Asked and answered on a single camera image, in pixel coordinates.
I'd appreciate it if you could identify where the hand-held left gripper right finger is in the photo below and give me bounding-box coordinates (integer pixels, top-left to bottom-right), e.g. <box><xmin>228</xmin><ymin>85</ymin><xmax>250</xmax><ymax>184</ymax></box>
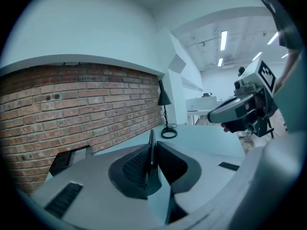
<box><xmin>156</xmin><ymin>140</ymin><xmax>241</xmax><ymax>215</ymax></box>

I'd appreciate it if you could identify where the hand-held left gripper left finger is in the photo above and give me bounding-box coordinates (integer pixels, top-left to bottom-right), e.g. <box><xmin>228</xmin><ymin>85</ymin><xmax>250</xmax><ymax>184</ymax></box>
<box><xmin>31</xmin><ymin>142</ymin><xmax>173</xmax><ymax>229</ymax></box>

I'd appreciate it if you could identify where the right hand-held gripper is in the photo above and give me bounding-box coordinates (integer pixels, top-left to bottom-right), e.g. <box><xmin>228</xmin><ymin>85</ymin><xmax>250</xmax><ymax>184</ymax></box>
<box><xmin>207</xmin><ymin>56</ymin><xmax>279</xmax><ymax>138</ymax></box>

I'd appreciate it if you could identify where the white cabinet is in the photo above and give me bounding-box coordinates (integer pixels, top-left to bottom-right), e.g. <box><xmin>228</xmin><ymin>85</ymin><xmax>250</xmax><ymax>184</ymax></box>
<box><xmin>187</xmin><ymin>96</ymin><xmax>219</xmax><ymax>111</ymax></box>

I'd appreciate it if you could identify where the person's right forearm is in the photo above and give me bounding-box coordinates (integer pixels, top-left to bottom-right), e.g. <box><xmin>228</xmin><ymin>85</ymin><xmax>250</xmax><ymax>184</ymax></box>
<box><xmin>274</xmin><ymin>48</ymin><xmax>302</xmax><ymax>93</ymax></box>

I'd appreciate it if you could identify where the black desk lamp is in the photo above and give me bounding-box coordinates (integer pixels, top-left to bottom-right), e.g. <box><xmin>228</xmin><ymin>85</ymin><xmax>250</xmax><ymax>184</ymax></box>
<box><xmin>157</xmin><ymin>79</ymin><xmax>178</xmax><ymax>139</ymax></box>

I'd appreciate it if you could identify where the grey wall panel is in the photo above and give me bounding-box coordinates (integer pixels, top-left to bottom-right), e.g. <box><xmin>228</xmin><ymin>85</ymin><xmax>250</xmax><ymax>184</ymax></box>
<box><xmin>167</xmin><ymin>54</ymin><xmax>187</xmax><ymax>75</ymax></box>

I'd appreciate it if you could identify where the black flat box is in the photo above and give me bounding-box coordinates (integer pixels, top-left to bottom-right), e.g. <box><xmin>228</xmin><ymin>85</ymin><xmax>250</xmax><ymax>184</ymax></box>
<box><xmin>49</xmin><ymin>144</ymin><xmax>92</xmax><ymax>177</ymax></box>

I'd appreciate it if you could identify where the person's right hand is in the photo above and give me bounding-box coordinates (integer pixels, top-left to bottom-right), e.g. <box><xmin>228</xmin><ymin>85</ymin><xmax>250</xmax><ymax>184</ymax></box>
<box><xmin>220</xmin><ymin>122</ymin><xmax>233</xmax><ymax>134</ymax></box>

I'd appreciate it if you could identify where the person's black shirt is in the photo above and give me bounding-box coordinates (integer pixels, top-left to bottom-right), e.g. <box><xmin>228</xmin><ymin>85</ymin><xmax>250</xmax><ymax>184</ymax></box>
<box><xmin>253</xmin><ymin>0</ymin><xmax>307</xmax><ymax>55</ymax></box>

